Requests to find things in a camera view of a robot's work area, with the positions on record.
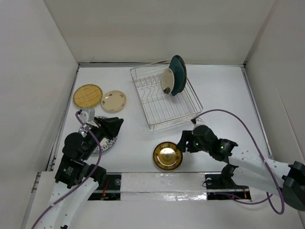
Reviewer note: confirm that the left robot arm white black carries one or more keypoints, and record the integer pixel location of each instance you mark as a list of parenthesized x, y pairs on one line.
[(75, 180)]

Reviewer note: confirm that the yellow woven round plate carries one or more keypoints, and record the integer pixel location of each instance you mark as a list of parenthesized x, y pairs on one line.
[(87, 96)]

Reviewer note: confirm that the dark teal square plate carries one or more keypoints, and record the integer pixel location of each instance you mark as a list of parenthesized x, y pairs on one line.
[(178, 67)]

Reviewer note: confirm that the silver wire dish rack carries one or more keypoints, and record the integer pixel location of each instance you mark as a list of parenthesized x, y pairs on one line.
[(163, 110)]

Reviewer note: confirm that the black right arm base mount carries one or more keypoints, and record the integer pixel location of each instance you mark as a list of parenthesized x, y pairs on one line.
[(220, 186)]

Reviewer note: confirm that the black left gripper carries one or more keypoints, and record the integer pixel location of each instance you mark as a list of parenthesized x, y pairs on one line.
[(111, 125)]

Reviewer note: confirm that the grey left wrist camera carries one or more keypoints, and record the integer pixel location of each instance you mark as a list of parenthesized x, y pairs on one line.
[(87, 115)]

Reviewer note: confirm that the cream plate with red marks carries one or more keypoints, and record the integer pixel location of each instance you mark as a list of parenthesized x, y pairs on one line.
[(114, 101)]

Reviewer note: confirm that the glossy cream plate black motif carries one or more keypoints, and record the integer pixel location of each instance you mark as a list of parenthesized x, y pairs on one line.
[(167, 81)]

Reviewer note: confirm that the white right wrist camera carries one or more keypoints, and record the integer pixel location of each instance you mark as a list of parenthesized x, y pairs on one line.
[(197, 122)]

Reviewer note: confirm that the blue white floral plate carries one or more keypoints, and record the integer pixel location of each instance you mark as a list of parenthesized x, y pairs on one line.
[(108, 144)]

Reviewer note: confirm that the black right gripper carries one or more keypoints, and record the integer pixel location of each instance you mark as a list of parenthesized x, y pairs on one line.
[(186, 136)]

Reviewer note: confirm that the gold brown patterned plate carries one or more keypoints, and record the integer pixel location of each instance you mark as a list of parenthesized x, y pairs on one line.
[(167, 157)]

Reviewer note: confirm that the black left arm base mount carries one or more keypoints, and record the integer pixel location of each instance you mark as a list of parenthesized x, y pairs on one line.
[(111, 189)]

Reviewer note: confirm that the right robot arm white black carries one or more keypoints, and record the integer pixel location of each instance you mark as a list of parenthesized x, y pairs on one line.
[(248, 169)]

